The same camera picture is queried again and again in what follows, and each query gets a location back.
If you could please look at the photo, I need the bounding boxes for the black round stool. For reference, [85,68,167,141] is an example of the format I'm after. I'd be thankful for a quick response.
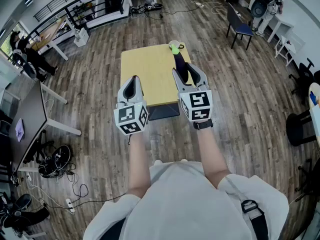
[285,110,317,147]

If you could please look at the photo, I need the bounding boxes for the dark desk with white legs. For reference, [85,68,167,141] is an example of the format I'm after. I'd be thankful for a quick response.
[9,80,82,174]

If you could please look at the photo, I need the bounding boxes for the black metal railing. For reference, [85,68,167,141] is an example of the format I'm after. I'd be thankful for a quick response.
[33,0,126,36]

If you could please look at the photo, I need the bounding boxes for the black round device with cables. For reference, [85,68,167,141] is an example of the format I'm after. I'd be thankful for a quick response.
[38,144,73,179]

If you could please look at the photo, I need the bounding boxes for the person's right forearm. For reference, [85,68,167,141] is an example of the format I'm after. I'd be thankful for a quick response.
[193,126,232,190]

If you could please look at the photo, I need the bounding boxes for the purple eggplant with green stem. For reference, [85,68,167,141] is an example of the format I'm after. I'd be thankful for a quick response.
[170,46,191,84]

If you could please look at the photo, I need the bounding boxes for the black wrist watch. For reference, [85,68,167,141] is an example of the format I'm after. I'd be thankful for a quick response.
[192,118,214,131]

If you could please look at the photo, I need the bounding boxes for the light wooden desk white legs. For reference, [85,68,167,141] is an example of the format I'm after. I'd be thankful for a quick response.
[31,16,77,61]

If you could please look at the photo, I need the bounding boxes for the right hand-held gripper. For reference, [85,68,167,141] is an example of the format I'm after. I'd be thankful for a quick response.
[171,63,213,122]

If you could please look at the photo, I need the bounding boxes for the white side desk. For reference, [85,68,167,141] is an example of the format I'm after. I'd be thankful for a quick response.
[266,13,295,44]

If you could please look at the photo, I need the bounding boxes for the white bowl with dark handles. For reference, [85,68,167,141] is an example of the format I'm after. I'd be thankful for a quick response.
[168,40,185,50]

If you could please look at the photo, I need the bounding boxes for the pile of black gear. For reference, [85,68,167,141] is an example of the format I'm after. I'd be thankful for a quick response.
[0,191,51,236]

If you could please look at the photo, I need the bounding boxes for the white round table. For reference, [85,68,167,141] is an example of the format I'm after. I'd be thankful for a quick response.
[307,82,320,157]

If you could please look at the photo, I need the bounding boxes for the blue seat black chair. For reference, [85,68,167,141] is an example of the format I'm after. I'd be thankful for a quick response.
[226,2,255,51]

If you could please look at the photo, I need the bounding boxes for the black floor cable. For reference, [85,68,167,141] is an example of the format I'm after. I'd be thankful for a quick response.
[66,167,127,205]

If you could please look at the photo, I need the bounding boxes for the purple cloth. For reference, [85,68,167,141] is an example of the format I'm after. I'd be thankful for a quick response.
[15,118,25,142]

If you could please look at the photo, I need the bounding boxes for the black office chair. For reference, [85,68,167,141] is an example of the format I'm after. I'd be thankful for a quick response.
[294,158,320,203]
[288,58,316,105]

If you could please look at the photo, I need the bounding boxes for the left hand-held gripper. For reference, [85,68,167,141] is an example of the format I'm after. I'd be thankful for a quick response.
[113,75,149,136]

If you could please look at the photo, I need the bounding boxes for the black strap with buckle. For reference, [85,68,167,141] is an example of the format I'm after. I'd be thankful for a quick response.
[240,199,270,240]

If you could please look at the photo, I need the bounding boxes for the person's white shirt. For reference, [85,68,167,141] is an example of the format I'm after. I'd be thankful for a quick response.
[83,158,291,240]

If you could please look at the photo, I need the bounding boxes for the black and white floor gear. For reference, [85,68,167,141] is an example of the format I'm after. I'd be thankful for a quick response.
[129,2,164,15]

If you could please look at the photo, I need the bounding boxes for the white open box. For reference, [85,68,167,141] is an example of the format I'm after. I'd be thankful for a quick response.
[73,28,90,48]

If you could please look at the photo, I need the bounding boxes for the person's left forearm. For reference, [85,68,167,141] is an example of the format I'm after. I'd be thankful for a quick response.
[127,132,152,199]

